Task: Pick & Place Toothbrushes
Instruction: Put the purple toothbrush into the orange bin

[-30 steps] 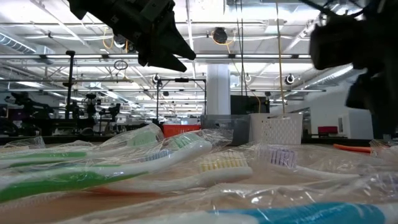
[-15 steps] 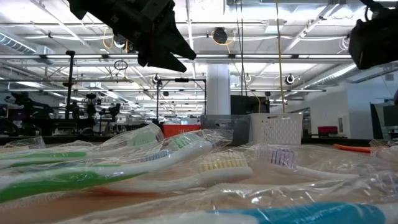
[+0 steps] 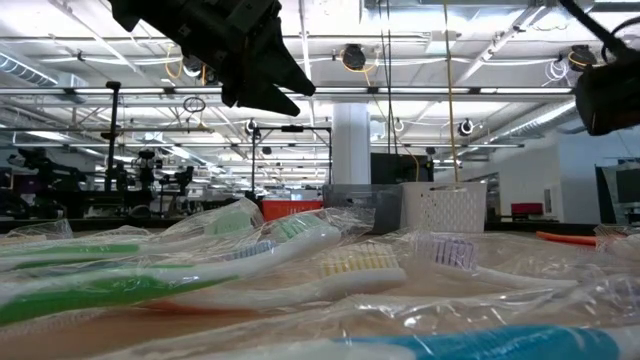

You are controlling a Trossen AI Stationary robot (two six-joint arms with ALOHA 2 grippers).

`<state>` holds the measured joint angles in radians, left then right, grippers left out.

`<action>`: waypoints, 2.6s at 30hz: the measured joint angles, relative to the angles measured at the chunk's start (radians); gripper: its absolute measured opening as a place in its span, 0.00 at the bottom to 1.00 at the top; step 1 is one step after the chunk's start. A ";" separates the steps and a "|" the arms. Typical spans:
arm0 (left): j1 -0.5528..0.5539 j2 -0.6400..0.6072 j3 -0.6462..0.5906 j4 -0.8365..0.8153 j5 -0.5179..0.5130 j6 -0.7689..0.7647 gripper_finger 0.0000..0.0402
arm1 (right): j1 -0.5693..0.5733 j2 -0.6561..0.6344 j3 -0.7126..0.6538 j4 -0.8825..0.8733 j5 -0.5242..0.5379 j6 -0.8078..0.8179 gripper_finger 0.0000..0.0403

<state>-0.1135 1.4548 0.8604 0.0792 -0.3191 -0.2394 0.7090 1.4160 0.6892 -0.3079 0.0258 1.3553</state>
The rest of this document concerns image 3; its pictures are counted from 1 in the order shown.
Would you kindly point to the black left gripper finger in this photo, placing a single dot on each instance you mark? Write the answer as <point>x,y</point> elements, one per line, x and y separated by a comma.
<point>280,65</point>
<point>265,100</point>

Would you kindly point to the blue toothbrush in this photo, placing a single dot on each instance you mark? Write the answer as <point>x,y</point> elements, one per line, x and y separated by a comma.
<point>500,342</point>
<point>255,248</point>

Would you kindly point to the orange toothbrush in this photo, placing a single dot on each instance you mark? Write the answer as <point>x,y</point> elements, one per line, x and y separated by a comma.
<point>360,285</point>

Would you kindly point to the purple toothbrush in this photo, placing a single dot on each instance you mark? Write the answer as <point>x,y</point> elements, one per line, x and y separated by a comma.
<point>452,252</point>

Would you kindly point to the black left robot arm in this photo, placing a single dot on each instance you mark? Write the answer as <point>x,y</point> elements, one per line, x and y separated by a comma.
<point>125,12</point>

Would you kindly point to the background black robot arm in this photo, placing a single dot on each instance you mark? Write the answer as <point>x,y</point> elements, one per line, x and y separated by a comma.
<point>146,170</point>
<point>47,172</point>

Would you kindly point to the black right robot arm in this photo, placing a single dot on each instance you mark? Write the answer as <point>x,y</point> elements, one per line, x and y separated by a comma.
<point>610,100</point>

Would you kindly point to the white building column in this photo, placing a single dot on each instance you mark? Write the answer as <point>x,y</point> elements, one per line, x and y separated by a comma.
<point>350,145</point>

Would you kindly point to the orange plastic bin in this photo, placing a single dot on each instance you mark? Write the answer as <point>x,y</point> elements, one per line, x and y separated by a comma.
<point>292,209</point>

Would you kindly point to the grey plastic bin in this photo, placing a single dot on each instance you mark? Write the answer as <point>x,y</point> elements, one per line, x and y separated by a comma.
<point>365,205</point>

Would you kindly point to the black display panel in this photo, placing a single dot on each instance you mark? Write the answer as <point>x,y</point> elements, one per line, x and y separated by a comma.
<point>395,167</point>

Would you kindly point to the long ceiling light strip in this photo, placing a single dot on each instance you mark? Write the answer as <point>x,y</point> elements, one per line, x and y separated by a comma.
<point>425,90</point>

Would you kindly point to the white perforated plastic basket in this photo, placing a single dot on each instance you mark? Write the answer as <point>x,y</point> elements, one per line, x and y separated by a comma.
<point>445,210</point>

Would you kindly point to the red box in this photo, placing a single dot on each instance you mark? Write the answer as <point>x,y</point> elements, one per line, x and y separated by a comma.
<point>526,208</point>

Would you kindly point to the flat orange plastic lid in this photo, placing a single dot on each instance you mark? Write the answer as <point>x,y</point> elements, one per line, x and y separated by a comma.
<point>565,238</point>

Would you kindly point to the black framed screen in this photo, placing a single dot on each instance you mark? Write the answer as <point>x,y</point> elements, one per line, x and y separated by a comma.
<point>627,187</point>

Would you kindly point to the black rectangular stand frame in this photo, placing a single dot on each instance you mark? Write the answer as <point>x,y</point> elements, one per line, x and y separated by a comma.
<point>292,128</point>

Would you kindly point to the silver ventilation duct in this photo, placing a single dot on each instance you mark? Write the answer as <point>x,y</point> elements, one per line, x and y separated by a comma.
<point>25,70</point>
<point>545,120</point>

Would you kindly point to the black aluminium table frame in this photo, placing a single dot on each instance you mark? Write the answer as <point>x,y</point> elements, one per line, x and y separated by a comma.
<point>100,225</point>

